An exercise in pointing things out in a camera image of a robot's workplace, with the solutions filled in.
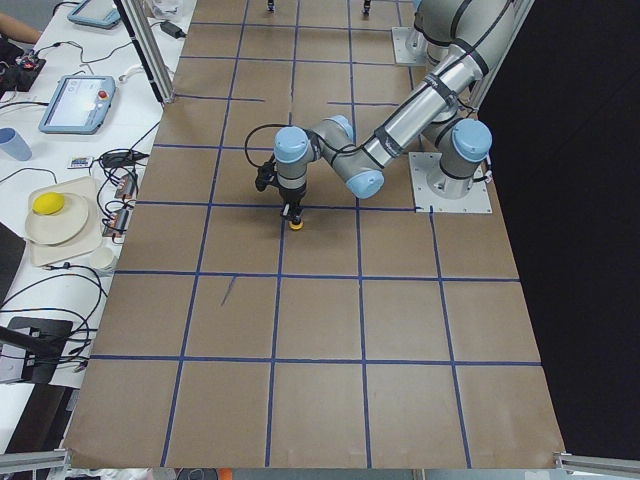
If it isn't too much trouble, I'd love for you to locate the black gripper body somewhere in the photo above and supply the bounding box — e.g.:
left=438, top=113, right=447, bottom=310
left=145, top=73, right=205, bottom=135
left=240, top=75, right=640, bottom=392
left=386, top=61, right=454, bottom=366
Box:
left=279, top=185, right=306, bottom=204

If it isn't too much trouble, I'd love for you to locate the yellow push button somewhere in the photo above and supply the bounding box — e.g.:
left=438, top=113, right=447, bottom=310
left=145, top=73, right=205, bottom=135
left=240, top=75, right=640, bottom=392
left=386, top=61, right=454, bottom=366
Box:
left=288, top=217, right=304, bottom=231

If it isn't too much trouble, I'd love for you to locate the white paper cup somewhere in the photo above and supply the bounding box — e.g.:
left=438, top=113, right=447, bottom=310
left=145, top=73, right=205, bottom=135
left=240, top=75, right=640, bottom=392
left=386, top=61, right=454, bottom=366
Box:
left=89, top=247, right=118, bottom=275

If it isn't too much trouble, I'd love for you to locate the black power adapter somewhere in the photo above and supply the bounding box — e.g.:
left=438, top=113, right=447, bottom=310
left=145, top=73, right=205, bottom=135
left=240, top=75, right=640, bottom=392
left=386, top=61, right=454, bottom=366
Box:
left=160, top=20, right=187, bottom=39

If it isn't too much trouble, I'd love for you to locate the beige plate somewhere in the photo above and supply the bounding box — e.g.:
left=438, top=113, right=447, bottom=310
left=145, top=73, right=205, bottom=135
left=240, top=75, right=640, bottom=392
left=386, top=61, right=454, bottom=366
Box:
left=25, top=194, right=89, bottom=245

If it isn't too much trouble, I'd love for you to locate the near teach pendant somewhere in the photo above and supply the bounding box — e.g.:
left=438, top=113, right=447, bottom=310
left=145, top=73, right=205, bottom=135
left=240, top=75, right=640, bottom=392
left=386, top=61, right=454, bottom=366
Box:
left=39, top=75, right=116, bottom=135

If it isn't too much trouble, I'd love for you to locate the teach pendant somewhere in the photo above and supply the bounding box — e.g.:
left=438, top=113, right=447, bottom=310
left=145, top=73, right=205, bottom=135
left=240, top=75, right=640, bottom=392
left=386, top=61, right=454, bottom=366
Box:
left=67, top=0, right=120, bottom=29
left=39, top=75, right=116, bottom=135

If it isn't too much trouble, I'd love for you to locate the yellow lemon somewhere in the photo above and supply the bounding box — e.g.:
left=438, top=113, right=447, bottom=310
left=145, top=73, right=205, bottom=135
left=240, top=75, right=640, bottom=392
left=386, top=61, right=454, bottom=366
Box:
left=32, top=192, right=65, bottom=216

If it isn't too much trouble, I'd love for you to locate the beige tray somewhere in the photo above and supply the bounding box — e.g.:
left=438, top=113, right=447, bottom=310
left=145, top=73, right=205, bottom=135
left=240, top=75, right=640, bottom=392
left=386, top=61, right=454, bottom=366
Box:
left=25, top=176, right=102, bottom=267

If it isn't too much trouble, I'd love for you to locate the far teach pendant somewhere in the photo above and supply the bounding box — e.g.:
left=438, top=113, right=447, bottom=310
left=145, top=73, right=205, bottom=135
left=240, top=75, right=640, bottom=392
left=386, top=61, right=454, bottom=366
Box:
left=67, top=0, right=120, bottom=29

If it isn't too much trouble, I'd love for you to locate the light blue plastic cup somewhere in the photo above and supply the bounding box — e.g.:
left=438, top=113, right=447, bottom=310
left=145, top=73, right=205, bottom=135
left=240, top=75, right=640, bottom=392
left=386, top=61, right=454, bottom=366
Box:
left=0, top=127, right=32, bottom=161

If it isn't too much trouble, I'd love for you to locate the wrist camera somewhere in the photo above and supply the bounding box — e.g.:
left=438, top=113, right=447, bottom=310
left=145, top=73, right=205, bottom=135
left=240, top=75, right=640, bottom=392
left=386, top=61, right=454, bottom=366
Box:
left=255, top=161, right=278, bottom=192

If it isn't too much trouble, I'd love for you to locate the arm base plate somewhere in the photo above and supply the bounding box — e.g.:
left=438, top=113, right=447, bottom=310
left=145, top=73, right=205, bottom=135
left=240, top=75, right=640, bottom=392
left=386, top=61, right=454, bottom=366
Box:
left=391, top=27, right=425, bottom=66
left=409, top=152, right=493, bottom=214

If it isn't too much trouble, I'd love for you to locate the aluminium frame post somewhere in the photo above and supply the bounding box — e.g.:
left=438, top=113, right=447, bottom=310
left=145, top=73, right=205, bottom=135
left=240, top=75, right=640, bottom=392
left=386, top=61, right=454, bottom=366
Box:
left=119, top=0, right=176, bottom=104

